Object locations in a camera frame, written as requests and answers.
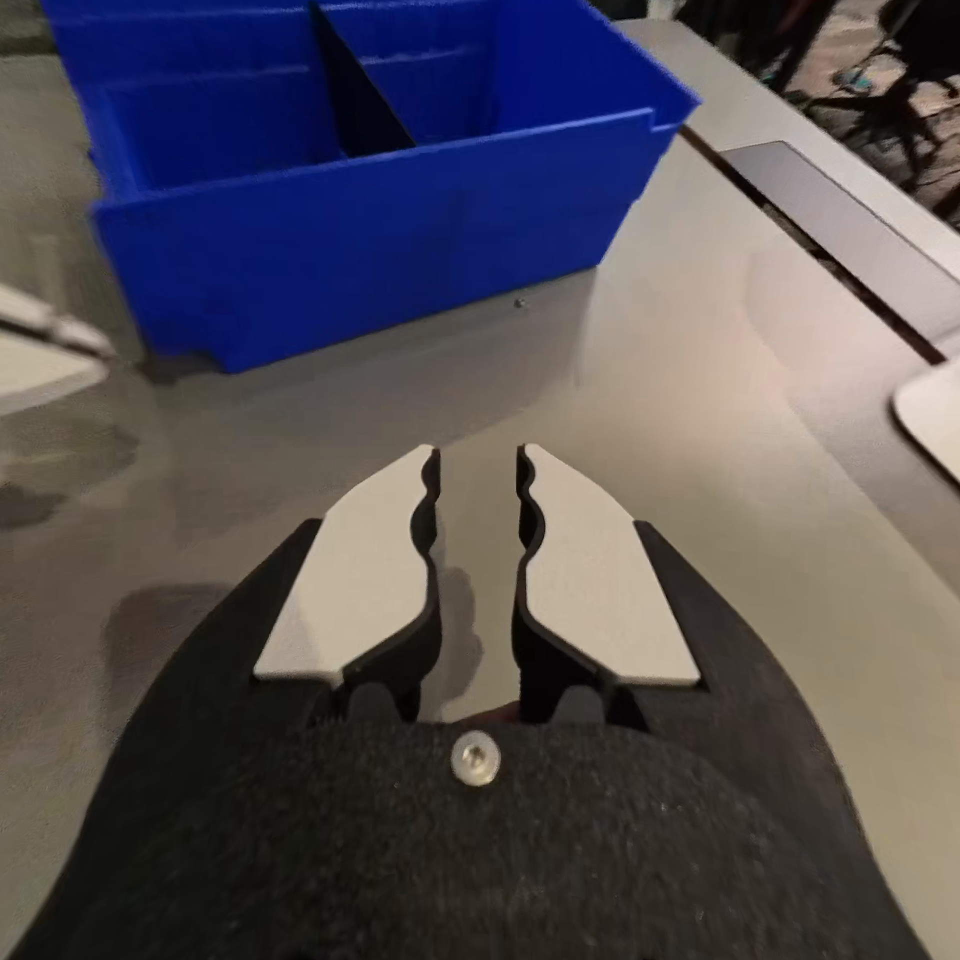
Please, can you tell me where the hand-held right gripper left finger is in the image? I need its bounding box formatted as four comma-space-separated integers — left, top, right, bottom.
252, 442, 445, 725

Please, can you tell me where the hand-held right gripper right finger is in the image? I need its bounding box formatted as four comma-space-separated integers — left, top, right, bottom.
514, 442, 703, 725

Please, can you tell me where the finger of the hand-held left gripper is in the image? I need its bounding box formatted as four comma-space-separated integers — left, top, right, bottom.
0, 285, 117, 361
0, 336, 110, 417

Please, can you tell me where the blue plastic divided bin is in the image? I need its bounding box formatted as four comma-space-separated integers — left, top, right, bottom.
37, 0, 705, 375

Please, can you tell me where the white metal display stand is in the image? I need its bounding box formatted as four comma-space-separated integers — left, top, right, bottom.
891, 360, 960, 485

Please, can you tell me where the dark table inset panel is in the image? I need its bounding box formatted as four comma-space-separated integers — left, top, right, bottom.
718, 139, 960, 365

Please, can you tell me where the black office chair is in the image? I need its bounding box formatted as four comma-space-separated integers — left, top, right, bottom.
750, 0, 960, 226

